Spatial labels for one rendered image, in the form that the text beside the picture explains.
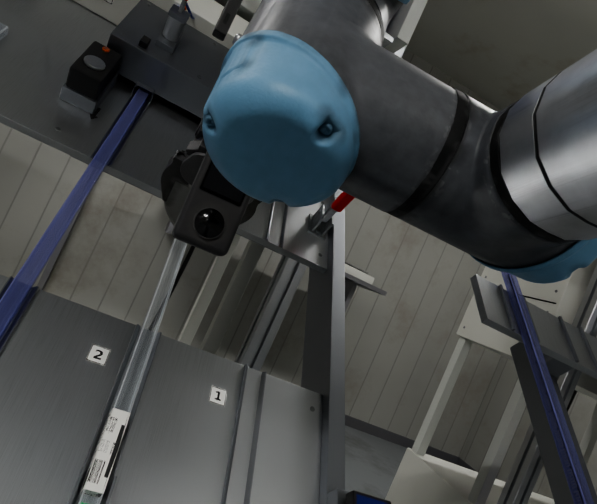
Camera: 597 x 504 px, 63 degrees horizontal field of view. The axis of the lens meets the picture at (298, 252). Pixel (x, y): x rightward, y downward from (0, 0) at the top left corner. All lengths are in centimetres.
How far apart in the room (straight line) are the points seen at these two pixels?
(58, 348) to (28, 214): 341
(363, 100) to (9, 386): 32
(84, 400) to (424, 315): 411
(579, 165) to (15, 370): 39
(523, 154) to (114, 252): 361
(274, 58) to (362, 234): 388
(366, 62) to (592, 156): 11
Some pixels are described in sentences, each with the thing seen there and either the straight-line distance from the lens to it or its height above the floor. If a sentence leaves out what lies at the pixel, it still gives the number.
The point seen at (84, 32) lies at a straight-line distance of 79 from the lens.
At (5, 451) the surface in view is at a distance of 41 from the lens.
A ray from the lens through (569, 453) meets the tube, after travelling 56.
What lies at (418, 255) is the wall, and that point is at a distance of 433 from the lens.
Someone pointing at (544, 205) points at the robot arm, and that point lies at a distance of 23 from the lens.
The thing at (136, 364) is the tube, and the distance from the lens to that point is 44.
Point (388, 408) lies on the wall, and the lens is 451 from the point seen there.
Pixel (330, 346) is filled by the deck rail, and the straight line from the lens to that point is 55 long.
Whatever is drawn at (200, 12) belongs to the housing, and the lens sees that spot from 80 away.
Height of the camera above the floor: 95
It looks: 3 degrees up
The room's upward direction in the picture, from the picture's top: 24 degrees clockwise
